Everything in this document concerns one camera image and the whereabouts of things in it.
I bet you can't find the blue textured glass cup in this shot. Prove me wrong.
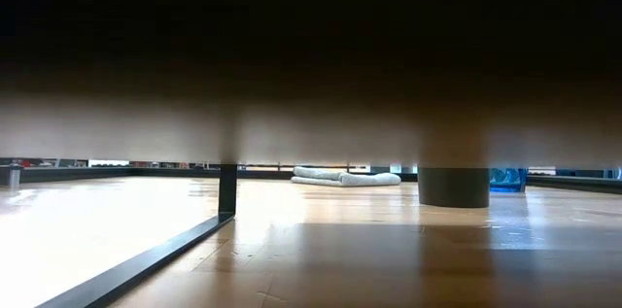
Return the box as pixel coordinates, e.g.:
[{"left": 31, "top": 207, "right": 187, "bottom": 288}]
[{"left": 488, "top": 167, "right": 530, "bottom": 194}]

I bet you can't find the wooden shelf board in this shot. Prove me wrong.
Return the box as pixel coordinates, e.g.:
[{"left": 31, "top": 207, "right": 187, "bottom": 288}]
[{"left": 0, "top": 0, "right": 622, "bottom": 171}]

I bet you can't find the folded grey towel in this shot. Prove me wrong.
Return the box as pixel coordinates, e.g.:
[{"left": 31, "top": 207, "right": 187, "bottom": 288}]
[{"left": 290, "top": 166, "right": 403, "bottom": 188}]

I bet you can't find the black metal shelf frame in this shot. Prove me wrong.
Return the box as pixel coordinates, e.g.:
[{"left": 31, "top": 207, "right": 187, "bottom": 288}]
[{"left": 36, "top": 163, "right": 239, "bottom": 308}]

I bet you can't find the black table border rail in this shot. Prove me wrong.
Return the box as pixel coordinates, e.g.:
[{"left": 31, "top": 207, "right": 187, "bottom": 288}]
[{"left": 0, "top": 165, "right": 622, "bottom": 197}]

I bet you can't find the grey metal post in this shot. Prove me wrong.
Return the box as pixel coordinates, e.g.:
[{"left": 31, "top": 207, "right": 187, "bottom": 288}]
[{"left": 8, "top": 163, "right": 23, "bottom": 189}]

